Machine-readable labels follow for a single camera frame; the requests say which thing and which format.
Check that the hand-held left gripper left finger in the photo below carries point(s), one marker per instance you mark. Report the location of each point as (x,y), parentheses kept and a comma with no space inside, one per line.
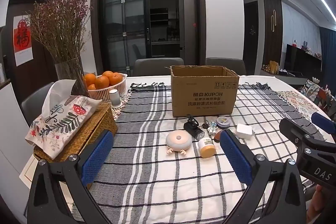
(97,158)

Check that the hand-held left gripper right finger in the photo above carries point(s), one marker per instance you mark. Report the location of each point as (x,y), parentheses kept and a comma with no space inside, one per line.
(235,158)

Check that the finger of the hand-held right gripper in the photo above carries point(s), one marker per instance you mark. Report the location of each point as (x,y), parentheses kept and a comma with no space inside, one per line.
(325,123)
(294,132)

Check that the brown wooden folding knife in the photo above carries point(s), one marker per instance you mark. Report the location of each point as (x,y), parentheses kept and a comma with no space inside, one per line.
(218,137)

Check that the white charger block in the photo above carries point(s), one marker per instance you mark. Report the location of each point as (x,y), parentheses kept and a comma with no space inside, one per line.
(244,131)

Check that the small yellow jar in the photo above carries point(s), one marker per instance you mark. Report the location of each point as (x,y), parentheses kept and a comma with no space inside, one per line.
(206,148)

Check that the black bike light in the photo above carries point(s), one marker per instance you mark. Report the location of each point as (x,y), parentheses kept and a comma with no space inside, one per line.
(193,129)

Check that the round white pink night light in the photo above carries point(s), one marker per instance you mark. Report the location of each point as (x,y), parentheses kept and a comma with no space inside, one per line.
(179,140)

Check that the brown cardboard box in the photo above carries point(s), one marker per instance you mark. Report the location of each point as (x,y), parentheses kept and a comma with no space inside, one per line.
(204,92)

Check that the person's right hand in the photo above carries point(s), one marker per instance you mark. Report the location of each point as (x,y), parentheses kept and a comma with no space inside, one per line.
(319,204)

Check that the patterned fringed cloth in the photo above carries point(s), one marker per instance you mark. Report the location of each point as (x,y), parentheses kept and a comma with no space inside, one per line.
(299,103)

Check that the woven wicker tissue box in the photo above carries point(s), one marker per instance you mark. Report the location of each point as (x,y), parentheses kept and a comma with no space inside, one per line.
(90,129)

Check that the patterned sofa cushions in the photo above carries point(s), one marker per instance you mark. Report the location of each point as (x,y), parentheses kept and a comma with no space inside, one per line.
(319,92)

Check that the round metal tin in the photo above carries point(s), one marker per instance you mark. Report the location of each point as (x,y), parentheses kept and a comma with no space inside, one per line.
(223,122)

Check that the black-headed key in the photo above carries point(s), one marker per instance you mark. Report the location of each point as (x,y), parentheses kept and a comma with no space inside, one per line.
(204,125)

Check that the floral fabric tissue cover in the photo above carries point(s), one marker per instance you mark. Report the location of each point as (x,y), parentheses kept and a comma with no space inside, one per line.
(60,121)

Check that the tv cabinet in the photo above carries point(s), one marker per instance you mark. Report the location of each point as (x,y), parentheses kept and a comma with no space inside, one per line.
(286,78)

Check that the small white candle lamp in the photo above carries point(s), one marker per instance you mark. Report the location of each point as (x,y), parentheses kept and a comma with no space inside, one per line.
(114,98)

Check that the white plastic fruit basket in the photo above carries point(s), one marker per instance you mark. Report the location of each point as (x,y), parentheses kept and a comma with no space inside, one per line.
(102,95)

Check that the black television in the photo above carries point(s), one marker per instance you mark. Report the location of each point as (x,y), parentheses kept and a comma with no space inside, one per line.
(302,61)

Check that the blue curtain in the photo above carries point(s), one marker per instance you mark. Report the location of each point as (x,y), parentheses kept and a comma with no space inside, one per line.
(328,56)

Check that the grey white plaid tablecloth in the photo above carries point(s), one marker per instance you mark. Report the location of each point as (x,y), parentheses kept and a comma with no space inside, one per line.
(162,176)

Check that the yellow bag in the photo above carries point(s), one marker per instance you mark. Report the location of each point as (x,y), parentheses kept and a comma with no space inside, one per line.
(273,67)

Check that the orange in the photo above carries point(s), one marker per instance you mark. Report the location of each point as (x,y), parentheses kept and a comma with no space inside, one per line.
(92,87)
(116,79)
(107,74)
(102,82)
(90,79)

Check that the white tissue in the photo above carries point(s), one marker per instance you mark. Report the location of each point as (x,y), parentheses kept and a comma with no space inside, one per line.
(59,94)

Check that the grey dining chair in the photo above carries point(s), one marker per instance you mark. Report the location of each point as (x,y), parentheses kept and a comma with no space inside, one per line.
(35,100)
(225,65)
(157,66)

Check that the glass vase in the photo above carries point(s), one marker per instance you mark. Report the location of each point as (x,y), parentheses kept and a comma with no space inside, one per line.
(68,73)

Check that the dark wooden door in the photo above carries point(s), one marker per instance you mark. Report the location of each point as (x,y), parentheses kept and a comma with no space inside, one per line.
(272,29)

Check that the dried purple flowers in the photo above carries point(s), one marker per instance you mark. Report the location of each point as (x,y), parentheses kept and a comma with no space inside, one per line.
(61,22)

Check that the dark framed glass sliding door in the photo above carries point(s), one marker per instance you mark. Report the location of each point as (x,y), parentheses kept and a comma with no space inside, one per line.
(123,19)

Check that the red wall calendar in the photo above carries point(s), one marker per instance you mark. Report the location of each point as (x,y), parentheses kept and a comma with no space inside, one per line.
(23,37)

